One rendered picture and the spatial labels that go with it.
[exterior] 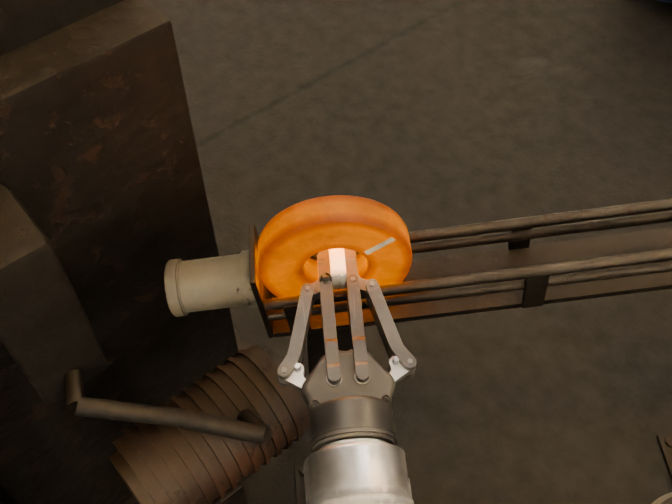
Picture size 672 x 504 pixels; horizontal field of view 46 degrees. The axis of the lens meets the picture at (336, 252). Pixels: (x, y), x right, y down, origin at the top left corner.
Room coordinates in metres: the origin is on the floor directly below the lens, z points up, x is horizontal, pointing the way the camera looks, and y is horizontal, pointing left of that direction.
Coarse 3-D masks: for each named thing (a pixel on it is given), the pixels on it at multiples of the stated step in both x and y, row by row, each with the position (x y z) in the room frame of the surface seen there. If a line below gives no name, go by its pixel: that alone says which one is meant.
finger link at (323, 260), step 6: (318, 252) 0.46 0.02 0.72; (324, 252) 0.46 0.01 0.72; (318, 258) 0.45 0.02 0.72; (324, 258) 0.45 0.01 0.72; (318, 264) 0.45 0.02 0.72; (324, 264) 0.45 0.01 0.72; (318, 270) 0.44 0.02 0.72; (324, 270) 0.44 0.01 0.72; (318, 282) 0.43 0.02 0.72; (318, 288) 0.42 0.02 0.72; (318, 294) 0.41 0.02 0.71; (312, 300) 0.41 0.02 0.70
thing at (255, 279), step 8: (256, 232) 0.49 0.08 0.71; (256, 240) 0.48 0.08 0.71; (256, 248) 0.47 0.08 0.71; (256, 256) 0.46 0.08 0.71; (256, 264) 0.45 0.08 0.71; (256, 272) 0.44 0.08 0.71; (256, 280) 0.43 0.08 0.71; (256, 288) 0.42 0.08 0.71; (264, 288) 0.45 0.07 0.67; (256, 296) 0.42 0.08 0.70; (264, 296) 0.44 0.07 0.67; (264, 312) 0.42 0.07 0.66; (264, 320) 0.42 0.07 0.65; (272, 328) 0.43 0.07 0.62; (272, 336) 0.42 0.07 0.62
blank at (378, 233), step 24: (288, 216) 0.46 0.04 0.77; (312, 216) 0.46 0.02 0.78; (336, 216) 0.45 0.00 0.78; (360, 216) 0.46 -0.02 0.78; (384, 216) 0.47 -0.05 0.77; (264, 240) 0.46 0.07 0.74; (288, 240) 0.45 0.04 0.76; (312, 240) 0.45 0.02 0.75; (336, 240) 0.45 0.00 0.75; (360, 240) 0.45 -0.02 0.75; (384, 240) 0.45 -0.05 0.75; (408, 240) 0.46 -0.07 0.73; (264, 264) 0.44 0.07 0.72; (288, 264) 0.45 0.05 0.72; (312, 264) 0.47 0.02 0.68; (360, 264) 0.47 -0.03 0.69; (384, 264) 0.45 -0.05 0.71; (408, 264) 0.45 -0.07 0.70; (288, 288) 0.44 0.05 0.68
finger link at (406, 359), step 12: (372, 288) 0.42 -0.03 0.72; (372, 300) 0.40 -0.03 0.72; (384, 300) 0.40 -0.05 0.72; (372, 312) 0.40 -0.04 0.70; (384, 312) 0.39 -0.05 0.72; (384, 324) 0.38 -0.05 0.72; (384, 336) 0.37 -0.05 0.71; (396, 336) 0.37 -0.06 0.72; (396, 348) 0.35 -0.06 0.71; (408, 360) 0.34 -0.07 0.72
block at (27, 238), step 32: (0, 192) 0.47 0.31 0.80; (0, 224) 0.43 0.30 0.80; (32, 224) 0.43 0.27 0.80; (0, 256) 0.40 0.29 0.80; (32, 256) 0.40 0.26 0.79; (0, 288) 0.38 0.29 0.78; (32, 288) 0.39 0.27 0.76; (64, 288) 0.41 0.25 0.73; (0, 320) 0.37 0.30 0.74; (32, 320) 0.38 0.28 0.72; (64, 320) 0.40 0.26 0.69; (32, 352) 0.37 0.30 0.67; (64, 352) 0.39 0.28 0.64; (96, 352) 0.41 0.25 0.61; (32, 384) 0.37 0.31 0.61
